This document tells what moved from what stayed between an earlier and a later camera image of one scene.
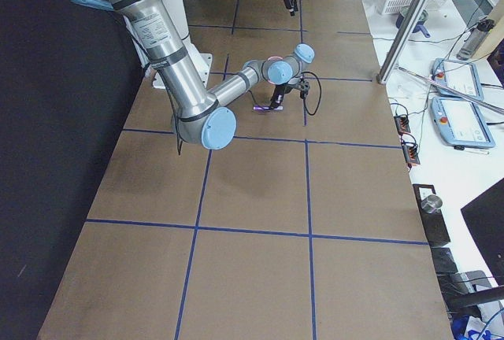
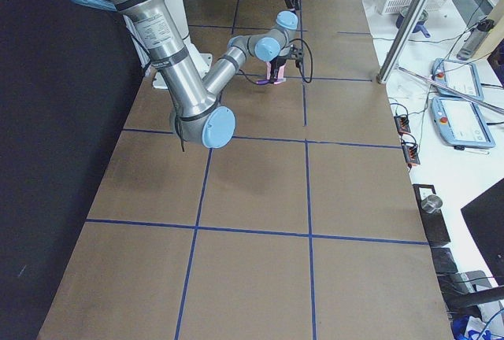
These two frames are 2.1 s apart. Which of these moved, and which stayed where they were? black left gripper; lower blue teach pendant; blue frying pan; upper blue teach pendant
Moved: black left gripper
Stayed: lower blue teach pendant; upper blue teach pendant; blue frying pan
